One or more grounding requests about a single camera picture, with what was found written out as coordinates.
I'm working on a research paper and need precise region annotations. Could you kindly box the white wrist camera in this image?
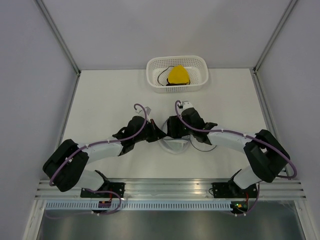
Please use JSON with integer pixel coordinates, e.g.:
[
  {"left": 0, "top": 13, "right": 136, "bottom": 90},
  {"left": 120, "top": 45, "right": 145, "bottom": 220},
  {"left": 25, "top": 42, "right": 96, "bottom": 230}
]
[
  {"left": 142, "top": 106, "right": 152, "bottom": 123},
  {"left": 177, "top": 101, "right": 194, "bottom": 112}
]

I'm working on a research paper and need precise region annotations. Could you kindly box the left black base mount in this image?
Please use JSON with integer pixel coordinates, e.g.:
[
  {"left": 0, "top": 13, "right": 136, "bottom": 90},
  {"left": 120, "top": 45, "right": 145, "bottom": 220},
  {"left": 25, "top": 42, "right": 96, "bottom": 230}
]
[{"left": 80, "top": 182, "right": 125, "bottom": 199}]

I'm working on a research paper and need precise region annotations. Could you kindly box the right aluminium frame post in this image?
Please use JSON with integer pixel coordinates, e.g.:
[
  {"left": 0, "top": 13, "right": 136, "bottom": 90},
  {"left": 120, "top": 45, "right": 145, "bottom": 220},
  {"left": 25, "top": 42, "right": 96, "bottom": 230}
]
[{"left": 252, "top": 0, "right": 299, "bottom": 75}]

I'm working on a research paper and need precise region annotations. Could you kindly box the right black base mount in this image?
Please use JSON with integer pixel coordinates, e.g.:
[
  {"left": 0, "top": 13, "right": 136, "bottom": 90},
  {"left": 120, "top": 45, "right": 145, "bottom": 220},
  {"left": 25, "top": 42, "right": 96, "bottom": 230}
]
[{"left": 208, "top": 182, "right": 238, "bottom": 199}]

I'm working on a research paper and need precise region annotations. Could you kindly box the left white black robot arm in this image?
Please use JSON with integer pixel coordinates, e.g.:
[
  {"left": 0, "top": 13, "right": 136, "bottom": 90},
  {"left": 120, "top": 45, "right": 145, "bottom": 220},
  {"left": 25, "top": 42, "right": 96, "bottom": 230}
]
[{"left": 42, "top": 116, "right": 167, "bottom": 198}]

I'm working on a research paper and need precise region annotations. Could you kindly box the aluminium frame post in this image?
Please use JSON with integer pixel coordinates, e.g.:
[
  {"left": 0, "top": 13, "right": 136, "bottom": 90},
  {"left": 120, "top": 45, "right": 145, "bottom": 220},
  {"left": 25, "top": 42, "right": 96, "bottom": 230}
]
[
  {"left": 252, "top": 0, "right": 299, "bottom": 75},
  {"left": 34, "top": 0, "right": 81, "bottom": 77}
]

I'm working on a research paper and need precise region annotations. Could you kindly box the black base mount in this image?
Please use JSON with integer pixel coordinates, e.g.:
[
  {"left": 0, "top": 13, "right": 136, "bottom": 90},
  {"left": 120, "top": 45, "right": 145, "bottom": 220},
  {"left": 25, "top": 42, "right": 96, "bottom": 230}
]
[
  {"left": 80, "top": 182, "right": 125, "bottom": 199},
  {"left": 208, "top": 182, "right": 238, "bottom": 199}
]

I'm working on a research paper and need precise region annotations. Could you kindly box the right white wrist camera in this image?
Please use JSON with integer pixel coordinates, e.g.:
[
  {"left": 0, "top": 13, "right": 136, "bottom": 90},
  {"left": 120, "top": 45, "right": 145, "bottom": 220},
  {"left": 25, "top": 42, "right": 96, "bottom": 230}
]
[{"left": 177, "top": 101, "right": 194, "bottom": 112}]

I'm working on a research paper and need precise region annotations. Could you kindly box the round white mesh laundry bag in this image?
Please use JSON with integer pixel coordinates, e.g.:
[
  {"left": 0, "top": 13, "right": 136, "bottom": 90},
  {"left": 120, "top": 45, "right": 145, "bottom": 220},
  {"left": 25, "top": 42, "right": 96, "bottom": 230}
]
[{"left": 157, "top": 118, "right": 217, "bottom": 155}]

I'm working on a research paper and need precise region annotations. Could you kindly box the yellow bra black trim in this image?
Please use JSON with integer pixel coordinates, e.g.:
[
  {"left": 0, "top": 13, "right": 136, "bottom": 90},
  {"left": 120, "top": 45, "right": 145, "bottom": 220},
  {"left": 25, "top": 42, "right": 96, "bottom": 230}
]
[{"left": 157, "top": 65, "right": 191, "bottom": 87}]

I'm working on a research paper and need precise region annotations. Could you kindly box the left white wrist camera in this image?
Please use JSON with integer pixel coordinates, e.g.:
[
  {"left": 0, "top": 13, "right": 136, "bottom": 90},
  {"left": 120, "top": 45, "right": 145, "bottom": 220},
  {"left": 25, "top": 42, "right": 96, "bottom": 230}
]
[{"left": 142, "top": 106, "right": 152, "bottom": 123}]

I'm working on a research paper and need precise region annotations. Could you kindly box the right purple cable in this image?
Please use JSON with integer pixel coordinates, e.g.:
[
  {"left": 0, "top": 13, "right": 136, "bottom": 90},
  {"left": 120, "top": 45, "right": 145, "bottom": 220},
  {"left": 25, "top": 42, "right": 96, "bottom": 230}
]
[{"left": 174, "top": 100, "right": 297, "bottom": 180}]

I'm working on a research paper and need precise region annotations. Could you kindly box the white perforated plastic basket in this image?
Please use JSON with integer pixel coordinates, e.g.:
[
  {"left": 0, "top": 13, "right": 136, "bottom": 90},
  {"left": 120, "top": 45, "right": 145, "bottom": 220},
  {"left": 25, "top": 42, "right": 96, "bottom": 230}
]
[{"left": 146, "top": 55, "right": 209, "bottom": 94}]

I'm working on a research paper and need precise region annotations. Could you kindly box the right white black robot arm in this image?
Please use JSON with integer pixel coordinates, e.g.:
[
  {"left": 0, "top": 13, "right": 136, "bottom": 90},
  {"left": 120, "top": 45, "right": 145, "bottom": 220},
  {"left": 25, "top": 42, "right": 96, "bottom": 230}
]
[{"left": 167, "top": 107, "right": 290, "bottom": 198}]

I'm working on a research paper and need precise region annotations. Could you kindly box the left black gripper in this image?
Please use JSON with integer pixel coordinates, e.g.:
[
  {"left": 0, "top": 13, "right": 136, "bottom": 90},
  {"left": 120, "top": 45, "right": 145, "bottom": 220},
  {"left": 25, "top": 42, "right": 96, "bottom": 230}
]
[{"left": 133, "top": 119, "right": 167, "bottom": 144}]

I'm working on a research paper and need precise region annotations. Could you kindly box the white slotted cable duct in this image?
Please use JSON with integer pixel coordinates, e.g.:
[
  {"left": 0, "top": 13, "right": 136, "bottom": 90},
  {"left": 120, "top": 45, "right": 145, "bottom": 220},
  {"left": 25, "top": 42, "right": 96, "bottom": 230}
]
[{"left": 45, "top": 200, "right": 232, "bottom": 211}]

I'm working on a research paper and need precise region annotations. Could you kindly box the left aluminium frame post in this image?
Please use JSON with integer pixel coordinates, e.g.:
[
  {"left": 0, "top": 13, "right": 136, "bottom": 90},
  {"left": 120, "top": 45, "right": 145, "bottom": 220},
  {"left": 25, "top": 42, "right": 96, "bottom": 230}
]
[{"left": 34, "top": 0, "right": 81, "bottom": 77}]

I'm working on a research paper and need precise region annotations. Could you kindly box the aluminium mounting rail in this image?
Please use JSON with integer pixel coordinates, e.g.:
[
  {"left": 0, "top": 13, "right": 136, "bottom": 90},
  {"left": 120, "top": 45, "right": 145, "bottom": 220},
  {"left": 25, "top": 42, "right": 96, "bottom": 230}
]
[{"left": 35, "top": 178, "right": 307, "bottom": 201}]

